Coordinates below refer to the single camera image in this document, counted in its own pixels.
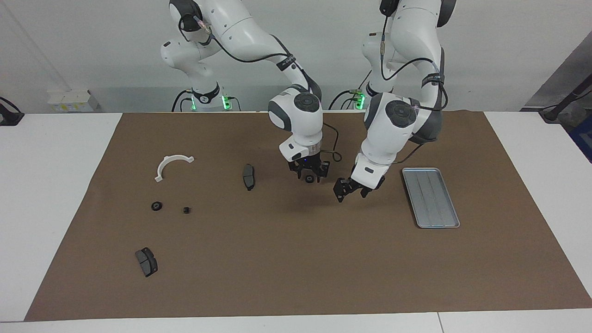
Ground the grey metal tray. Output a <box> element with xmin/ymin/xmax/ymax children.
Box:
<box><xmin>401</xmin><ymin>167</ymin><xmax>461</xmax><ymax>229</ymax></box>

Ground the brown table mat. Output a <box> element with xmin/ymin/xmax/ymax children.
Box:
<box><xmin>24</xmin><ymin>111</ymin><xmax>592</xmax><ymax>322</ymax></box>

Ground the dark grey grooved brake pad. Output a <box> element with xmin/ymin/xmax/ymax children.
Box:
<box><xmin>135</xmin><ymin>247</ymin><xmax>159</xmax><ymax>278</ymax></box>

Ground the black stand pole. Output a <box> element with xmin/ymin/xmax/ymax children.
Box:
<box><xmin>539</xmin><ymin>76</ymin><xmax>592</xmax><ymax>123</ymax></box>

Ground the blue crate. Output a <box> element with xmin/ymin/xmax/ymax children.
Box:
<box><xmin>570</xmin><ymin>116</ymin><xmax>592</xmax><ymax>163</ymax></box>

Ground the black left base cable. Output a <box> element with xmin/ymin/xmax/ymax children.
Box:
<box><xmin>329</xmin><ymin>68</ymin><xmax>373</xmax><ymax>111</ymax></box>

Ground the black base cable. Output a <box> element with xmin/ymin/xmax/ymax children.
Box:
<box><xmin>171</xmin><ymin>90</ymin><xmax>193</xmax><ymax>112</ymax></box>
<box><xmin>329</xmin><ymin>68</ymin><xmax>373</xmax><ymax>111</ymax></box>

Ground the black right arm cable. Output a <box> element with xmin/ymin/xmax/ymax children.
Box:
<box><xmin>192</xmin><ymin>14</ymin><xmax>343</xmax><ymax>163</ymax></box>

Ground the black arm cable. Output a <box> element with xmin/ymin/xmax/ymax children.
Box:
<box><xmin>379</xmin><ymin>5</ymin><xmax>449</xmax><ymax>160</ymax></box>
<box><xmin>192</xmin><ymin>14</ymin><xmax>343</xmax><ymax>163</ymax></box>

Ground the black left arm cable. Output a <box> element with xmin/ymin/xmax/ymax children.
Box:
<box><xmin>379</xmin><ymin>5</ymin><xmax>449</xmax><ymax>160</ymax></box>

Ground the white curved plastic bracket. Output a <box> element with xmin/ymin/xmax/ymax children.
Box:
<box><xmin>154</xmin><ymin>154</ymin><xmax>195</xmax><ymax>183</ymax></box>

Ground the black right base cable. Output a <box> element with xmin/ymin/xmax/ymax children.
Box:
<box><xmin>171</xmin><ymin>90</ymin><xmax>193</xmax><ymax>112</ymax></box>

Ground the white wall socket box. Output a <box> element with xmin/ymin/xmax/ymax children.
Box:
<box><xmin>48</xmin><ymin>90</ymin><xmax>95</xmax><ymax>113</ymax></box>

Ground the black clamp mount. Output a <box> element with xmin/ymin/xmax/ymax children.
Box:
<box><xmin>0</xmin><ymin>97</ymin><xmax>25</xmax><ymax>126</ymax></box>

